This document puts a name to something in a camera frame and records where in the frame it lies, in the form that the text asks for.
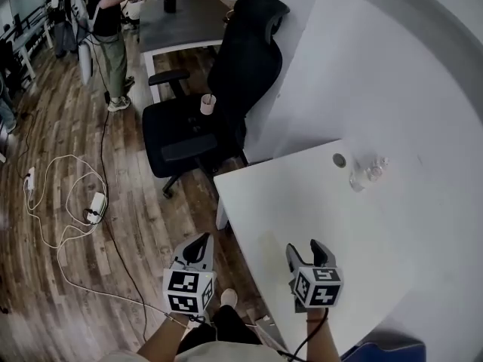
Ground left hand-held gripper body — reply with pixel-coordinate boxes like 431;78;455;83
162;256;217;317

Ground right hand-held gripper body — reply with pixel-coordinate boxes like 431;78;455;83
288;257;346;314

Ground person's right forearm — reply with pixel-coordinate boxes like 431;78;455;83
303;307;343;362

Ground person's left forearm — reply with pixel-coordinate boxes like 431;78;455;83
135;312;194;362

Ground white table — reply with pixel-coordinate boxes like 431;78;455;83
212;138;456;354

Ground person's light shoe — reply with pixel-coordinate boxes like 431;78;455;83
220;287;239;311

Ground person's black trousers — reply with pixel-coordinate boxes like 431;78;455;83
176;302;266;349

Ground person's light shirt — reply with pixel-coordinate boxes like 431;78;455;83
99;339;292;362

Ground blue chair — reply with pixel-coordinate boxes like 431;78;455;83
338;329;428;362

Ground clear water bottle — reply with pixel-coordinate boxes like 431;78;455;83
348;155;391;193

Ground pink cup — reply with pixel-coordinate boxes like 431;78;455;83
200;93;218;117

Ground black office chair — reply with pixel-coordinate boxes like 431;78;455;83
141;0;291;200

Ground dark-topped desk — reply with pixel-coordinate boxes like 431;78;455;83
138;0;232;106

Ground white desk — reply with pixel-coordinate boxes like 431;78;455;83
10;20;54;81

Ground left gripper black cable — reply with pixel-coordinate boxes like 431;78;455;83
187;312;213;327

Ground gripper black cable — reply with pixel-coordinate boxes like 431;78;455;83
278;307;330;362
187;312;213;327

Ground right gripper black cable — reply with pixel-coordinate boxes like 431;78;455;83
278;307;330;362

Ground white power strip with cable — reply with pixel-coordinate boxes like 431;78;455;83
23;154;171;317

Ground black floor cable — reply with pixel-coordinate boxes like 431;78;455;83
91;38;151;343

